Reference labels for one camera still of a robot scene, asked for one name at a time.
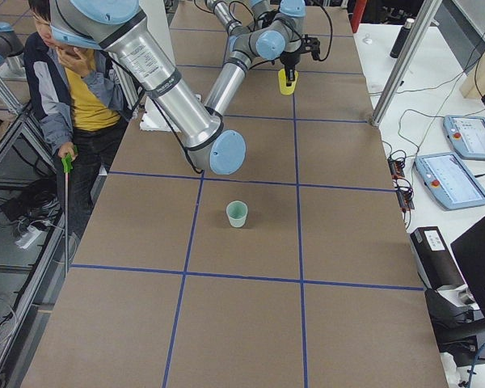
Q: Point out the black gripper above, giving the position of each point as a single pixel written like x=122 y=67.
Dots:
x=289 y=60

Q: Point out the yellow plastic cup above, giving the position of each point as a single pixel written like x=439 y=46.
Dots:
x=287 y=86

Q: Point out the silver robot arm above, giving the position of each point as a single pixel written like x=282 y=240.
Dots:
x=120 y=27
x=273 y=35

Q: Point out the third robot arm grey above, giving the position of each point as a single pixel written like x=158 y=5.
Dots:
x=11 y=48

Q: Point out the light green plastic cup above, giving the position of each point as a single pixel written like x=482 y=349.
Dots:
x=237 y=211

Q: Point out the person's raised hand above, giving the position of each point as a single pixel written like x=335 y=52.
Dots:
x=74 y=59

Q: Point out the person's lowered hand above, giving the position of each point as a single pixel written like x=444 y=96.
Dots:
x=68 y=149

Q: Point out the black water bottle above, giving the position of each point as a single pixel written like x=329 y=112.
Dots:
x=401 y=38

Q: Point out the near teach pendant tablet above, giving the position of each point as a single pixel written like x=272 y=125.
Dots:
x=449 y=181

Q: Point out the teach pendant tablet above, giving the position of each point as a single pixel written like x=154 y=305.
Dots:
x=466 y=134
x=449 y=181

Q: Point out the far teach pendant tablet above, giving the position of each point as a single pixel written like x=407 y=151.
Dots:
x=466 y=134

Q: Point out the person in yellow shirt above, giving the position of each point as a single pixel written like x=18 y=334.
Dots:
x=92 y=112

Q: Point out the black box with label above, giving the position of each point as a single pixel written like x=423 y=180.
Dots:
x=435 y=264

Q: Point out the black monitor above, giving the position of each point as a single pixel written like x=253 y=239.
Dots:
x=469 y=252

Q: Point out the white power strip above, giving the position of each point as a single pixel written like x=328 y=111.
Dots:
x=31 y=234

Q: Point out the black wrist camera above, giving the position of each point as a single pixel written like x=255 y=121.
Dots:
x=312 y=46

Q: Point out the aluminium frame post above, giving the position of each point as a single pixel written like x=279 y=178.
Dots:
x=413 y=41

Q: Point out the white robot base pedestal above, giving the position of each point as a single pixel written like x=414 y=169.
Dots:
x=154 y=118

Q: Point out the green handled reacher stick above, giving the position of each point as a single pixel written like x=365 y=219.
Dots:
x=67 y=168

